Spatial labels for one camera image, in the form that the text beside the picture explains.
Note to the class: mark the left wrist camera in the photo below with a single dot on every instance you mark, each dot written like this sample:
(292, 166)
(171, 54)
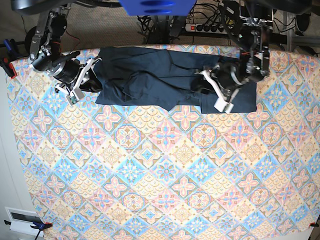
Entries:
(223, 106)

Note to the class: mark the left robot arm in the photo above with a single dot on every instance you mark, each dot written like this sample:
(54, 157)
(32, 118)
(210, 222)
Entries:
(247, 23)

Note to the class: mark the white wall vent panel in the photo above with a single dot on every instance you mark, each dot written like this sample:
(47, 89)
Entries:
(22, 220)

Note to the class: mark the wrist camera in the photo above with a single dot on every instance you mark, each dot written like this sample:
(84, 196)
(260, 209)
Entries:
(74, 97)
(223, 106)

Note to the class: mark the black round object top-right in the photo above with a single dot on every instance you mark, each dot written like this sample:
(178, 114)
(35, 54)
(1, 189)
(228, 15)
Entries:
(303, 21)

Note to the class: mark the blue orange clamp bottom-left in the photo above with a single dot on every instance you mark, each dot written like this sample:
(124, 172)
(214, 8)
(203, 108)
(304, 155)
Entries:
(40, 225)

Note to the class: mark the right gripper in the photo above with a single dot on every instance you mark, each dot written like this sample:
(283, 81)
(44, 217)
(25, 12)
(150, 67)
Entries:
(72, 75)

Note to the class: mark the blue orange clamp top-left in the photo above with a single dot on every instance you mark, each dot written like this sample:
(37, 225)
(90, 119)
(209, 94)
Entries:
(6, 62)

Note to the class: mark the patterned colourful tablecloth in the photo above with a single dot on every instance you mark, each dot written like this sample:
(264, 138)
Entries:
(143, 173)

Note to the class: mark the dark navy t-shirt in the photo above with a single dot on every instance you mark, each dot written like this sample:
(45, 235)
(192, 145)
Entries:
(139, 76)

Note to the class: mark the white power strip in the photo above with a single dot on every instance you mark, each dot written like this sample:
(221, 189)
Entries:
(204, 28)

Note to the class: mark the black round stool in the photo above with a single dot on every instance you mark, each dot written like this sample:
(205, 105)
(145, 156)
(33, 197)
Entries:
(28, 39)

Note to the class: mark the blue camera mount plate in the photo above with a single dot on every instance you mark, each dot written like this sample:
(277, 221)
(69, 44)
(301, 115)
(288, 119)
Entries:
(157, 7)

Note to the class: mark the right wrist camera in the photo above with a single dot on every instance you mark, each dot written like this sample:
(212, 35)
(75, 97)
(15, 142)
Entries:
(74, 97)

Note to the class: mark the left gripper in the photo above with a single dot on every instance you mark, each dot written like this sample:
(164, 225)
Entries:
(225, 79)

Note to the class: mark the orange clamp bottom-right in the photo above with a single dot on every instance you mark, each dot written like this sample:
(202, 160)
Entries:
(314, 225)

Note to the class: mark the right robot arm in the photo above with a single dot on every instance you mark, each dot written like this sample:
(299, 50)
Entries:
(45, 55)

